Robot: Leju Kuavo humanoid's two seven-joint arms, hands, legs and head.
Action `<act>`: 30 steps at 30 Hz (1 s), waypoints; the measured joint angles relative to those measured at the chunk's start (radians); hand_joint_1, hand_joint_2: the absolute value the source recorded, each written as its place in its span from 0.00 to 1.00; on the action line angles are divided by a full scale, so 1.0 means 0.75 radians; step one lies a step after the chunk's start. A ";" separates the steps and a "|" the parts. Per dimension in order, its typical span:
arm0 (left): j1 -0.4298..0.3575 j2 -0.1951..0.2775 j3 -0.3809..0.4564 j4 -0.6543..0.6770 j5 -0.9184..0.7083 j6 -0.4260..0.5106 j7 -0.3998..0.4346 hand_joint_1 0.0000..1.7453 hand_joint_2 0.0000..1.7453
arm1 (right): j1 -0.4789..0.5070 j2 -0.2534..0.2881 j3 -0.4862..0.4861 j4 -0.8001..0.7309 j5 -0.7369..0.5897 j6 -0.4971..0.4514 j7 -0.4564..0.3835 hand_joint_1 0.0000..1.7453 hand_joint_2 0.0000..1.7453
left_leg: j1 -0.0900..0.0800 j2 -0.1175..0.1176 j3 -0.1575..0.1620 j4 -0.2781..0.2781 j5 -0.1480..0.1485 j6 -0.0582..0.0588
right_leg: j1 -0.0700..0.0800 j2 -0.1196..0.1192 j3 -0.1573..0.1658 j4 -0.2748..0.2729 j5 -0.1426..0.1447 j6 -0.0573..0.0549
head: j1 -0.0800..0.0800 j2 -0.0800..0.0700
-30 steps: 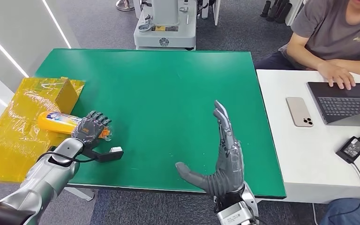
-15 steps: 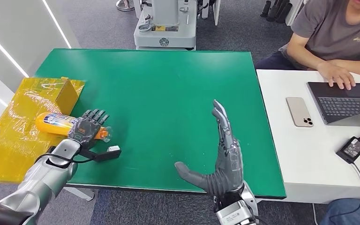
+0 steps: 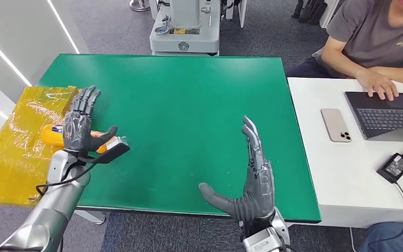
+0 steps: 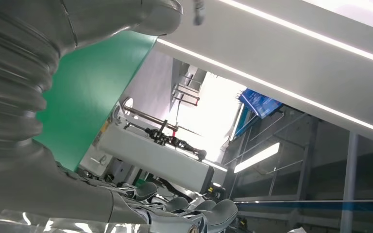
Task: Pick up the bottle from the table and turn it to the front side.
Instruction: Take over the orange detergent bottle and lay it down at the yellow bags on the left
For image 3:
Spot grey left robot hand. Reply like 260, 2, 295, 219
62, 85, 118, 153

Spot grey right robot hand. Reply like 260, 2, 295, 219
198, 115, 276, 222

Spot orange bottle with clear cap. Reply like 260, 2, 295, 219
39, 124, 117, 154

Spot yellow taped cardboard box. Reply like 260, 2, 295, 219
0, 85, 84, 206

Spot beige smartphone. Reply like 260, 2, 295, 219
320, 108, 352, 144

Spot black power adapter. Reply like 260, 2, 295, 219
376, 153, 403, 184

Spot chrome stand base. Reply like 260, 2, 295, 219
129, 0, 152, 12

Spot person's leg in blue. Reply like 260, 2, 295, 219
358, 222, 403, 252

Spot dark grey laptop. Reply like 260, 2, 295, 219
344, 91, 403, 143

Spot person's hand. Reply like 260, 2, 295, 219
355, 69, 399, 101

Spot black chair legs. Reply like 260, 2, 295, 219
291, 0, 328, 26

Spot person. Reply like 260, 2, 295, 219
284, 0, 403, 101

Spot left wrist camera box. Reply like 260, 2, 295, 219
83, 136, 131, 165

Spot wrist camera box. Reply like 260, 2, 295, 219
83, 136, 131, 165
242, 236, 282, 252

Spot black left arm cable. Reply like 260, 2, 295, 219
35, 160, 100, 196

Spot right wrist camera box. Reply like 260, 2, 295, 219
242, 236, 282, 252

